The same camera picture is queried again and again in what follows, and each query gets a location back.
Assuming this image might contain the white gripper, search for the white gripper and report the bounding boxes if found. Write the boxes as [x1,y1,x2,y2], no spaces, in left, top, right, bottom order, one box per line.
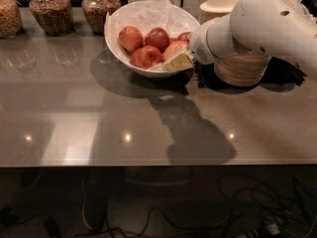
[163,23,215,72]

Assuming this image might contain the yellow-red apple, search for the yellow-red apple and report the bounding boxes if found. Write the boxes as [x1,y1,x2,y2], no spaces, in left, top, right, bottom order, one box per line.
[162,41,188,60]

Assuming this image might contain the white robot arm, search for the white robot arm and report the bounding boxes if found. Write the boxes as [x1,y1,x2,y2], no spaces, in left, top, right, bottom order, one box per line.
[163,0,317,76]

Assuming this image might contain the red apple back right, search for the red apple back right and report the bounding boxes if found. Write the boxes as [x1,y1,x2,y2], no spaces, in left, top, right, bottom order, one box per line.
[176,32,191,42]

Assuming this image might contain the red apple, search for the red apple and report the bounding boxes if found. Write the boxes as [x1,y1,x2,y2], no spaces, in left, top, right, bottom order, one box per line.
[130,46,162,69]
[145,28,170,53]
[118,26,144,52]
[176,32,191,42]

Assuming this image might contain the red apple back middle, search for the red apple back middle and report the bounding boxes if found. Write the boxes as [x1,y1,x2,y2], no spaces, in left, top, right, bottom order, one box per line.
[145,28,170,53]

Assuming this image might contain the red apple front left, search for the red apple front left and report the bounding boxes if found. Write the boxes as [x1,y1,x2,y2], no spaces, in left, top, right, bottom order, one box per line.
[130,46,162,69]

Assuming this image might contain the white ceramic bowl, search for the white ceramic bowl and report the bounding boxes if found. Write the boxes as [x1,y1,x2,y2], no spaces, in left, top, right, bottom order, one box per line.
[104,0,201,80]

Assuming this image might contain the red apple far left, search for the red apple far left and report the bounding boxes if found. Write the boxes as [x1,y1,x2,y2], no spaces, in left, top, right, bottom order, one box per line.
[118,26,144,52]

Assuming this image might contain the white paper liner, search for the white paper liner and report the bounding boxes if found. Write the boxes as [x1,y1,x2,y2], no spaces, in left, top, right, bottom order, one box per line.
[104,0,201,72]

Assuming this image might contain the front stack of paper bowls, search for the front stack of paper bowls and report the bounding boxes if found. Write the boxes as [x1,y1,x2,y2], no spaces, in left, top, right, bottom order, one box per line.
[214,55,271,87]

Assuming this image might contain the stack of paper bowls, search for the stack of paper bowls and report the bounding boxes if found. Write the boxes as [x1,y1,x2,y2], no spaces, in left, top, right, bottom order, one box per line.
[199,0,239,24]
[214,55,271,87]

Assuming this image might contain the back stack of paper bowls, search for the back stack of paper bowls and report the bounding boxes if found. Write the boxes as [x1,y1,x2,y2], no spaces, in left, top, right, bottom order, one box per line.
[199,0,239,24]

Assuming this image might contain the black mesh mat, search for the black mesh mat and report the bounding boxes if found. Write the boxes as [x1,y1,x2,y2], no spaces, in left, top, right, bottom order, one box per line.
[195,58,307,89]

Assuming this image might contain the right glass jar of granola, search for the right glass jar of granola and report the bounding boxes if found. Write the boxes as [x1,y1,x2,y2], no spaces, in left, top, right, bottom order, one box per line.
[81,0,121,36]

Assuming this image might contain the glass jar of granola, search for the glass jar of granola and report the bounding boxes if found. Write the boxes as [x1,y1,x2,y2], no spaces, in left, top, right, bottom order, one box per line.
[29,0,73,36]
[81,0,121,36]

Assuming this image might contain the middle glass jar of granola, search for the middle glass jar of granola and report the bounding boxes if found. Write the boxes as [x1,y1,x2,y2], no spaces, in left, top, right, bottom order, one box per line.
[29,0,73,36]

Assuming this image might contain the left glass jar of cereal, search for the left glass jar of cereal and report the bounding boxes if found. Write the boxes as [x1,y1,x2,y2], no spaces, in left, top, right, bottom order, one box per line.
[0,0,23,39]

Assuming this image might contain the black cables on floor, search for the black cables on floor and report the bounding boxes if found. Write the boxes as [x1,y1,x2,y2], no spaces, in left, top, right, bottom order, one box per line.
[72,174,317,238]

